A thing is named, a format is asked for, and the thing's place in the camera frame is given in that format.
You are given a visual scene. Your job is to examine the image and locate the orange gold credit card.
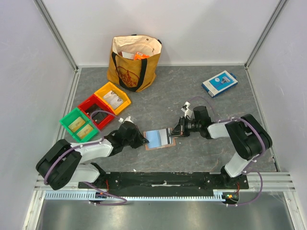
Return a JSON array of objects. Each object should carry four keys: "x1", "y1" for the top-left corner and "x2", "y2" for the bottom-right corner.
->
[{"x1": 77, "y1": 124, "x2": 93, "y2": 139}]

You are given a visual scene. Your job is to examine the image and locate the grey slotted cable duct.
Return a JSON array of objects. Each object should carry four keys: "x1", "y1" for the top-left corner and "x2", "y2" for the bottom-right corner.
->
[{"x1": 44, "y1": 189, "x2": 238, "y2": 202}]

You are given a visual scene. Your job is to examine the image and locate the yellow canvas tote bag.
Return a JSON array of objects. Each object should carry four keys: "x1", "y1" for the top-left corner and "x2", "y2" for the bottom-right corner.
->
[{"x1": 107, "y1": 34, "x2": 162, "y2": 92}]

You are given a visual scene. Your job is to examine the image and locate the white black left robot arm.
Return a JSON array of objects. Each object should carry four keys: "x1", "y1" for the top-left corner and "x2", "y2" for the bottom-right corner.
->
[{"x1": 35, "y1": 120, "x2": 149, "y2": 190}]

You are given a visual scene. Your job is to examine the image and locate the silver white membership card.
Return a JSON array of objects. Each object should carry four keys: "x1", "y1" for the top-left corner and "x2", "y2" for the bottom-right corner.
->
[{"x1": 159, "y1": 128, "x2": 173, "y2": 146}]

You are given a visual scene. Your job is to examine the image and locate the yellow plastic bin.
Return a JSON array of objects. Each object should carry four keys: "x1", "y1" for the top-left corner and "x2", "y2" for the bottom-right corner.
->
[{"x1": 94, "y1": 82, "x2": 131, "y2": 115}]

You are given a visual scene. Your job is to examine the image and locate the white box in bag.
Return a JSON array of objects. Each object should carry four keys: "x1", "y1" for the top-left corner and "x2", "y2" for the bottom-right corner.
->
[{"x1": 120, "y1": 51, "x2": 135, "y2": 60}]

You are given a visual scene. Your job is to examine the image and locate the black cards in red bin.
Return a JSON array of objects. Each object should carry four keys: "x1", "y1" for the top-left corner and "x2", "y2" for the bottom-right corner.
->
[{"x1": 85, "y1": 103, "x2": 108, "y2": 124}]

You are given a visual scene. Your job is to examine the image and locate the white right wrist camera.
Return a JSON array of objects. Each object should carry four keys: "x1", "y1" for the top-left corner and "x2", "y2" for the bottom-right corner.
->
[{"x1": 181, "y1": 101, "x2": 193, "y2": 118}]

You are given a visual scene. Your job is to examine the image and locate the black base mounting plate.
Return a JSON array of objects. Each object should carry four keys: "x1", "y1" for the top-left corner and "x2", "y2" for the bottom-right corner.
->
[{"x1": 92, "y1": 172, "x2": 249, "y2": 191}]

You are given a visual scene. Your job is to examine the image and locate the green plastic bin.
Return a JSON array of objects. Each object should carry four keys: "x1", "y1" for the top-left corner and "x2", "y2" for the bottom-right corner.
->
[{"x1": 59, "y1": 108, "x2": 98, "y2": 143}]

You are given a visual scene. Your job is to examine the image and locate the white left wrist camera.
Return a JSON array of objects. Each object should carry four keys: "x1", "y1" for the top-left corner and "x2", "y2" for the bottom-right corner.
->
[{"x1": 118, "y1": 116, "x2": 133, "y2": 123}]

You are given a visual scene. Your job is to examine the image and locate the orange box in bag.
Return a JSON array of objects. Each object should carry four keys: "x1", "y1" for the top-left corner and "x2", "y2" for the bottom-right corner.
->
[{"x1": 134, "y1": 52, "x2": 150, "y2": 60}]

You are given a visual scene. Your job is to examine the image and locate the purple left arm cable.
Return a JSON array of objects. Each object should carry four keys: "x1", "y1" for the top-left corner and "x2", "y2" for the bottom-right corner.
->
[{"x1": 43, "y1": 110, "x2": 128, "y2": 207}]

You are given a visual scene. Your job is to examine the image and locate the brown leather card holder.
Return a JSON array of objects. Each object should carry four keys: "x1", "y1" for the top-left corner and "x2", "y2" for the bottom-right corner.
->
[{"x1": 143, "y1": 128, "x2": 176, "y2": 150}]

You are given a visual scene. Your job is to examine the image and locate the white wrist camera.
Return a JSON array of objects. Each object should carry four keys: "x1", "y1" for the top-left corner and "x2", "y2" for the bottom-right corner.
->
[
  {"x1": 118, "y1": 116, "x2": 133, "y2": 123},
  {"x1": 181, "y1": 101, "x2": 193, "y2": 118}
]

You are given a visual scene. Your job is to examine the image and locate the red plastic bin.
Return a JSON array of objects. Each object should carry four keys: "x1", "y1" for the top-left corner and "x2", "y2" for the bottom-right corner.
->
[{"x1": 77, "y1": 94, "x2": 115, "y2": 130}]

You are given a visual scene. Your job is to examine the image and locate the blue razor package box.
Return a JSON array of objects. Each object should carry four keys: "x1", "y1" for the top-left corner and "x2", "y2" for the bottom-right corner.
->
[{"x1": 201, "y1": 70, "x2": 238, "y2": 98}]

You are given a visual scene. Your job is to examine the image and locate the silver cards in yellow bin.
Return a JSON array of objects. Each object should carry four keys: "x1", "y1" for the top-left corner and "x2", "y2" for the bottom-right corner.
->
[{"x1": 103, "y1": 91, "x2": 124, "y2": 109}]

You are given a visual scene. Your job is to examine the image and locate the gold card in green bin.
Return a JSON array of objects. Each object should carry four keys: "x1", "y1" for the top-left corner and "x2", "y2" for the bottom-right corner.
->
[{"x1": 68, "y1": 116, "x2": 85, "y2": 133}]

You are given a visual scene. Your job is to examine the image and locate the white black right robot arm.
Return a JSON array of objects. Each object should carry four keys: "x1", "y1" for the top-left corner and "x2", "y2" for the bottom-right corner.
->
[{"x1": 170, "y1": 105, "x2": 272, "y2": 189}]

